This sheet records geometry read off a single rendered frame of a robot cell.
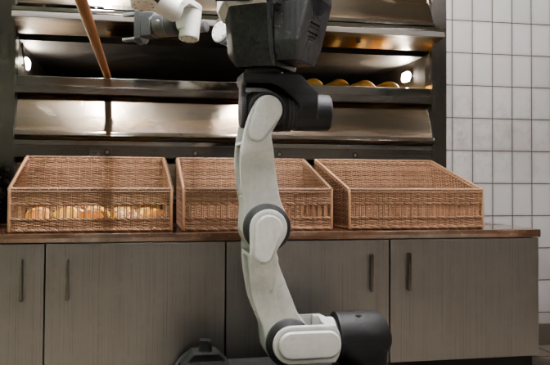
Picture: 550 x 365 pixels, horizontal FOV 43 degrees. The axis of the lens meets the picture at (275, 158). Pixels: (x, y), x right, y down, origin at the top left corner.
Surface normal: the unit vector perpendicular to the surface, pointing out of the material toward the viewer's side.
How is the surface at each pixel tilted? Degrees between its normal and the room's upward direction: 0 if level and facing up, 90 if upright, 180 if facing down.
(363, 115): 70
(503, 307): 90
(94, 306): 90
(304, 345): 90
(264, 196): 90
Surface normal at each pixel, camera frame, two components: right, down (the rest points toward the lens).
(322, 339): 0.20, -0.03
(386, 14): 0.19, -0.36
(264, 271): 0.11, 0.40
